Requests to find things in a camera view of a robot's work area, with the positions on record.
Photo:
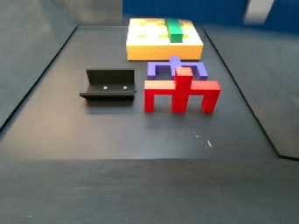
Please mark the red branched puzzle piece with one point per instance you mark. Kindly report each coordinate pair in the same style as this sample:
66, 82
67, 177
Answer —
181, 88

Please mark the purple branched puzzle piece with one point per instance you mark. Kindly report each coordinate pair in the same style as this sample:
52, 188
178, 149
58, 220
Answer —
166, 68

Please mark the blue rectangular block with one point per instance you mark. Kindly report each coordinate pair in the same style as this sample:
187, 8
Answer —
217, 12

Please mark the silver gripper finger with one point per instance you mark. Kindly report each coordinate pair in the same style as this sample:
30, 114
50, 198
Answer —
257, 11

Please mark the yellow slotted board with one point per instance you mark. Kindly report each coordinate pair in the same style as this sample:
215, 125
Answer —
149, 40

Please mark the green rectangular block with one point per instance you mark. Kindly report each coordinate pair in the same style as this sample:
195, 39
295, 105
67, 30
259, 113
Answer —
175, 30

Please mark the black angle bracket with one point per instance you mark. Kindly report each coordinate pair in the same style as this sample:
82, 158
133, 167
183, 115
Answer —
110, 84

